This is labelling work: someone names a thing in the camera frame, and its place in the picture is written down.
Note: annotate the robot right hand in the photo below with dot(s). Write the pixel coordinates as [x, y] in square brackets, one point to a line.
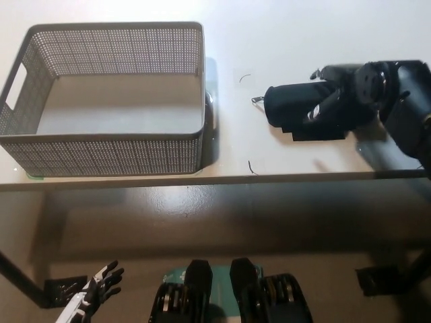
[347, 80]

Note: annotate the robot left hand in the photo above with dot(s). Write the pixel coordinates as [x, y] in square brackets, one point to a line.
[97, 289]

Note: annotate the black fabric pencil case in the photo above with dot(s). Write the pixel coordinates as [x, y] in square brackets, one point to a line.
[293, 101]

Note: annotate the black metal table leg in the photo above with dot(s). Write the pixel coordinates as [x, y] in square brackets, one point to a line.
[23, 279]
[380, 281]

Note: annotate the black ribbed robot body block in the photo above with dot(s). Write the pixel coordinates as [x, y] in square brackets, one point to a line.
[246, 286]
[198, 282]

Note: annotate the black robot legs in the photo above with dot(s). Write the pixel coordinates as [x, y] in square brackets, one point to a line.
[220, 296]

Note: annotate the green tape strip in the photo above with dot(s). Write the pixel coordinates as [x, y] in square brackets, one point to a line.
[35, 177]

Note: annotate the grey perforated plastic basket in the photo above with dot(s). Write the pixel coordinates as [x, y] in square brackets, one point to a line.
[101, 154]

